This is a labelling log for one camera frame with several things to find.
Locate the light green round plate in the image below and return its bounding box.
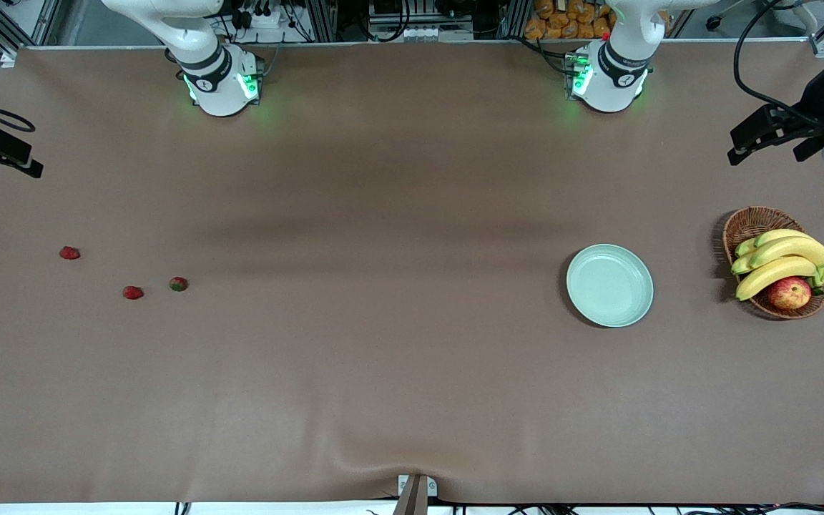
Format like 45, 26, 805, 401
566, 244, 654, 328

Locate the brown wicker basket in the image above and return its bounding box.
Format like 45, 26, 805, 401
722, 206, 824, 320

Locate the red yellow apple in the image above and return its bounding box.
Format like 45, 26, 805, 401
767, 277, 813, 310

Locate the orange bread rolls pile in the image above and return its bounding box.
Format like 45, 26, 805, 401
524, 0, 617, 40

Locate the white power strip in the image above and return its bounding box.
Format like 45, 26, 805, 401
237, 9, 283, 29

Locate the white terminal block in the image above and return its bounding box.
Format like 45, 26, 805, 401
401, 27, 474, 41

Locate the brown table cover sheet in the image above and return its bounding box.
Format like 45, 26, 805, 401
0, 39, 824, 505

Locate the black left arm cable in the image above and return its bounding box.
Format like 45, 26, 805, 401
732, 0, 824, 126

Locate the aluminium frame post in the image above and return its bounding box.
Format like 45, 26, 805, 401
504, 0, 533, 40
307, 0, 338, 42

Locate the grey metal mount bracket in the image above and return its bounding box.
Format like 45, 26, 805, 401
392, 474, 438, 515

